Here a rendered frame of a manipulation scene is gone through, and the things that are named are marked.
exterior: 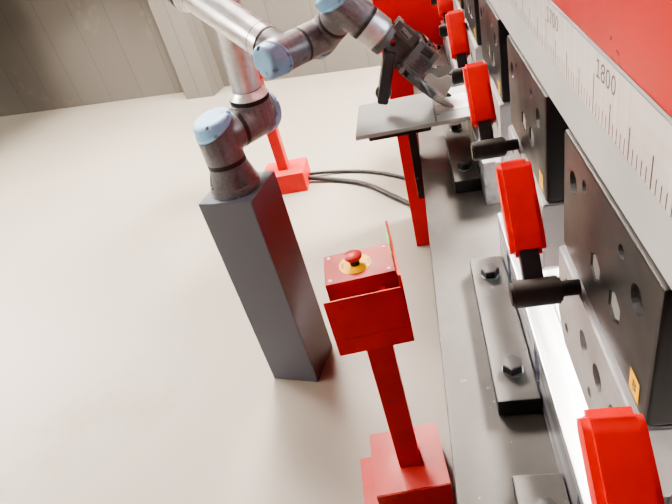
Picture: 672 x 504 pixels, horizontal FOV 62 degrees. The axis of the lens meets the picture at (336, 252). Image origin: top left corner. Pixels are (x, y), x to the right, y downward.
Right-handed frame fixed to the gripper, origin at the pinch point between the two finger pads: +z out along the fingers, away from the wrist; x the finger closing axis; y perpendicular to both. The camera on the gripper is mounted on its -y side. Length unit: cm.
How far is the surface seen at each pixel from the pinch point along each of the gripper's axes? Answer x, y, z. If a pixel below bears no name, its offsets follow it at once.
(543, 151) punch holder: -84, 21, -19
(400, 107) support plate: 2.8, -8.3, -6.2
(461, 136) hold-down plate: 1.9, -4.6, 9.5
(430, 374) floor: 10, -78, 66
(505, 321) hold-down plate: -61, -5, 10
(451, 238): -34.4, -11.3, 8.1
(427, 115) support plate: -4.6, -3.9, -2.3
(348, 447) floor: -16, -99, 48
